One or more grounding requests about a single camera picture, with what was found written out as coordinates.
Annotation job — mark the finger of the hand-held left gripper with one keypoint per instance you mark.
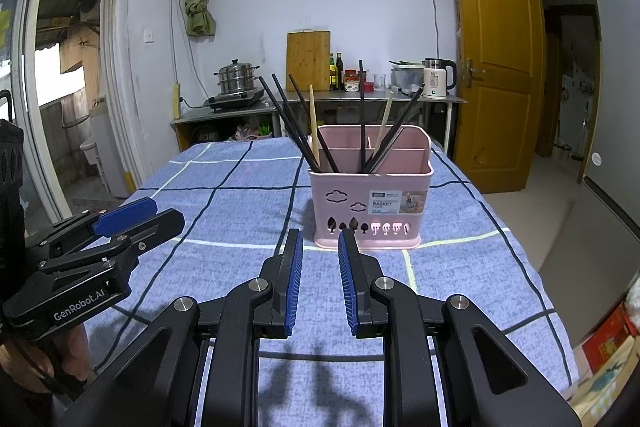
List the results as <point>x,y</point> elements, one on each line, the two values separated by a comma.
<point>125,214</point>
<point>160,227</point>

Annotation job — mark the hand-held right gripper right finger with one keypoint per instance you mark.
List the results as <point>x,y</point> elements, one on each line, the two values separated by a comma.
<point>345,277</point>

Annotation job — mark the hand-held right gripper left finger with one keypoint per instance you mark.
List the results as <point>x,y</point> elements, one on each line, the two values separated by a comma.
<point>295,277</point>

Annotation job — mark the pink plastic utensil basket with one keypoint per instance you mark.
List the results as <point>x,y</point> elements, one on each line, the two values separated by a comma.
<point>345,207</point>

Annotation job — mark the grey chopstick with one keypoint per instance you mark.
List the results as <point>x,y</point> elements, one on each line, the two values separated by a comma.
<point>377,162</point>

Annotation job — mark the wooden chopstick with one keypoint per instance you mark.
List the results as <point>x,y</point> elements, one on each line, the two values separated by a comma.
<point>385,114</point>
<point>313,117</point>

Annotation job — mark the person's left forearm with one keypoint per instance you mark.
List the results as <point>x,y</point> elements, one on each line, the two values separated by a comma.
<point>25,407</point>

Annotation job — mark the person's left hand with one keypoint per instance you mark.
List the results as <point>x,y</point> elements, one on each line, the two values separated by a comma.
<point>77,352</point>

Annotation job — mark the blue checked tablecloth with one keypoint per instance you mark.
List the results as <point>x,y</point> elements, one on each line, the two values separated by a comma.
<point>225,207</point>

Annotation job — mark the white wash basin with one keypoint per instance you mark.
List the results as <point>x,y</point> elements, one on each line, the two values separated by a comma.
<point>90,149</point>

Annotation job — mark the low steel counter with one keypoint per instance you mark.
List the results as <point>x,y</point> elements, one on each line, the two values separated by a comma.
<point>190,119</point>

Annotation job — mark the beige power strip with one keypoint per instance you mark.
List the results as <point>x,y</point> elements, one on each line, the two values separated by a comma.
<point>176,99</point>

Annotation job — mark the black cooktop stove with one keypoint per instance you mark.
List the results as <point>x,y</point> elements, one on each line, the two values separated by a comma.
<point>232,102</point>

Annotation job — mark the steel steamer pot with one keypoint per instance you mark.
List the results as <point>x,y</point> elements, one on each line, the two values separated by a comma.
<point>235,79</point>

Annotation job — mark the tall steel counter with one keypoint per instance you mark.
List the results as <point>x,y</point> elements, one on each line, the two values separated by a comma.
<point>345,96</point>

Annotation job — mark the red lid jar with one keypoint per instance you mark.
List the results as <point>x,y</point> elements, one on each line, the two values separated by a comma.
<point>351,83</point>

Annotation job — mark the glass sliding door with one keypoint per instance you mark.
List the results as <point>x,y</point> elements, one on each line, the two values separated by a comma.
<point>10,57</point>

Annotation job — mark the clear glass cup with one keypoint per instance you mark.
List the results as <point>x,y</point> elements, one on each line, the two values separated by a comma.
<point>380,83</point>

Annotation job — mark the small red jar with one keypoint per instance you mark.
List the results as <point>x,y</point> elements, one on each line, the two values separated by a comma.
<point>365,75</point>

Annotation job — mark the dark sauce bottle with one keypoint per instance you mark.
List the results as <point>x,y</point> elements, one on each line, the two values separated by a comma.
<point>339,74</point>

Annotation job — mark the yellow oil bottle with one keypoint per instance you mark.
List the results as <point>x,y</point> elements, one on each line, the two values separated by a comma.
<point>332,74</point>

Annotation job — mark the white electric kettle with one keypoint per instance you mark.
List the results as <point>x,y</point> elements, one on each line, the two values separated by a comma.
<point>435,84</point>

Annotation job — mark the bamboo cutting board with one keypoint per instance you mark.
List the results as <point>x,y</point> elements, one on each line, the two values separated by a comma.
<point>307,57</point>

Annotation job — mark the grey refrigerator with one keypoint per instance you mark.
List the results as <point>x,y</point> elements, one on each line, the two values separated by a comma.
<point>600,232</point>

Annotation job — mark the red cardboard box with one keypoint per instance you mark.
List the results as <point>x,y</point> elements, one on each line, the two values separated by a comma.
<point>607,342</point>

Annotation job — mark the pale printed box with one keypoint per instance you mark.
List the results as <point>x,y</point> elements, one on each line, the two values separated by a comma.
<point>605,382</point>

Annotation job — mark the yellow wooden door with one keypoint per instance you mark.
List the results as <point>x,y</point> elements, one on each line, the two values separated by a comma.
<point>495,32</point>

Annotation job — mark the white wall switch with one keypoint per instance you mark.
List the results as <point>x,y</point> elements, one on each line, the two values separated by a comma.
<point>149,35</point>

